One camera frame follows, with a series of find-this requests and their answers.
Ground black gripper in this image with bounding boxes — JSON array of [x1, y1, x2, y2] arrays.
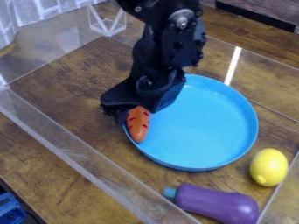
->
[[99, 66, 187, 125]]

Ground orange toy carrot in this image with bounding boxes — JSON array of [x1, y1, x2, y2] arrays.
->
[[125, 106, 151, 143]]

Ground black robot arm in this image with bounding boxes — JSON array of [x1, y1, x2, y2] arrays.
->
[[100, 0, 207, 123]]

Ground blue round tray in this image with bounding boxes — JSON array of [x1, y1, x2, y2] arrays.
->
[[135, 74, 259, 172]]

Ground purple toy eggplant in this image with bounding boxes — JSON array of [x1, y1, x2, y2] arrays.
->
[[163, 184, 259, 224]]

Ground white patterned curtain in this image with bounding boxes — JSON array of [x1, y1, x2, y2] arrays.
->
[[0, 0, 107, 49]]

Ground yellow toy lemon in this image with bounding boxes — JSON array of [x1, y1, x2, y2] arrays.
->
[[248, 148, 288, 186]]

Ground blue object at corner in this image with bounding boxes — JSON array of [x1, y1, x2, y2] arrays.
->
[[0, 192, 27, 224]]

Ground dark baseboard strip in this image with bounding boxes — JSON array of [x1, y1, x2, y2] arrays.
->
[[215, 0, 299, 34]]

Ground clear acrylic enclosure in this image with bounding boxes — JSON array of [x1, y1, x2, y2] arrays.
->
[[0, 3, 299, 224]]

